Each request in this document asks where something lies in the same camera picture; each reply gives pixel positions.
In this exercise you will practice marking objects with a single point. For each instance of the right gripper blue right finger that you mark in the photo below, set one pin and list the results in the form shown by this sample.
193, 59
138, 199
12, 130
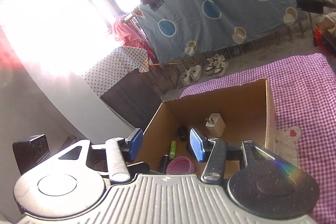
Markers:
214, 152

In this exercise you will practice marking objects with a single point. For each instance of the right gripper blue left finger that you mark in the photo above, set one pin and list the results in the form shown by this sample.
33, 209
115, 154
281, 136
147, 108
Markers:
118, 152

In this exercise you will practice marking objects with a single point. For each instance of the small black roller bottle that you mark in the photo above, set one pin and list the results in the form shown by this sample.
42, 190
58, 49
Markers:
182, 133

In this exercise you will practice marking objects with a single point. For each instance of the white wall charger plug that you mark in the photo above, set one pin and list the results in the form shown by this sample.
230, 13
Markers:
216, 125

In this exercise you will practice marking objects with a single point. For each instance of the pink plastic lid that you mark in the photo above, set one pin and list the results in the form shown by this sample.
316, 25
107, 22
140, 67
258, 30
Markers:
180, 165

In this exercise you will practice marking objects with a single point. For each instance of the green lip balm tube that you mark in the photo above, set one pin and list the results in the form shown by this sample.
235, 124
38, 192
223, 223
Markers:
173, 148

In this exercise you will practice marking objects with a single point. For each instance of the black cylinder tube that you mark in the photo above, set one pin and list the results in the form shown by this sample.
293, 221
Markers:
163, 163

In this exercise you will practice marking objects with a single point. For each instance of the dark grey cabinet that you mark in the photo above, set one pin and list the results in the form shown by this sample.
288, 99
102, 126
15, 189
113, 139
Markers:
134, 99

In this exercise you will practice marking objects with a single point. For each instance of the brown cardboard box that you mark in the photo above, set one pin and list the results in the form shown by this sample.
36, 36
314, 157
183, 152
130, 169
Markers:
247, 110

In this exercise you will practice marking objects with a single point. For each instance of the white sneaker left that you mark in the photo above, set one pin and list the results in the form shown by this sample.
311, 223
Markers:
186, 77

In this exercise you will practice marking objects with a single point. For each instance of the white sneaker right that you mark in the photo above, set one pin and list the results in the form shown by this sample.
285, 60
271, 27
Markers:
196, 72

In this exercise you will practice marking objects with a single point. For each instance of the brown white sneaker pair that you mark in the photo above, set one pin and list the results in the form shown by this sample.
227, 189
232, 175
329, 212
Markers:
217, 65

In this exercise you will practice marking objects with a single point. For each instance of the polka dot cloth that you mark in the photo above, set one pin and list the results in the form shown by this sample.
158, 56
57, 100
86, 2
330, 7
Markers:
113, 68

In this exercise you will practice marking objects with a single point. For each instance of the pink hanging clothes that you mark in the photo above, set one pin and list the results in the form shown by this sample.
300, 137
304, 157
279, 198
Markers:
128, 36

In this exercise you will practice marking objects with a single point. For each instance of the black digital clock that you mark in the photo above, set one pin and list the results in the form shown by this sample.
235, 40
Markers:
30, 152

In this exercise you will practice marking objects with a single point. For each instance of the purple checkered tablecloth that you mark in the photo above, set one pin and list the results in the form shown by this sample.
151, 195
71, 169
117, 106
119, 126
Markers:
303, 89

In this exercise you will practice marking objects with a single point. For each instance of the blue patterned hanging sheet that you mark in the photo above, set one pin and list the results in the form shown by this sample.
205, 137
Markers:
180, 28

